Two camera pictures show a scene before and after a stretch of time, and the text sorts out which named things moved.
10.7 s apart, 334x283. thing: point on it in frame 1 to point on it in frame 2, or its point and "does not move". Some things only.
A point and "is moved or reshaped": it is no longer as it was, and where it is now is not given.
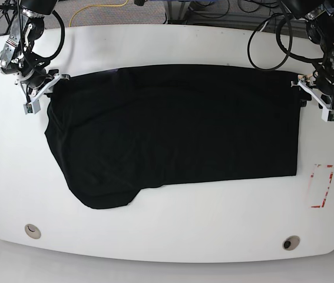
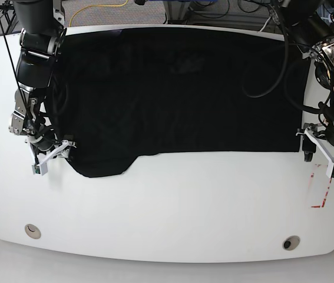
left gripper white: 310,83 to 309,147
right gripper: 33,94 to 63,151
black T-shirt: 115,132 is moved or reshaped
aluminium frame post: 177,11 does not move
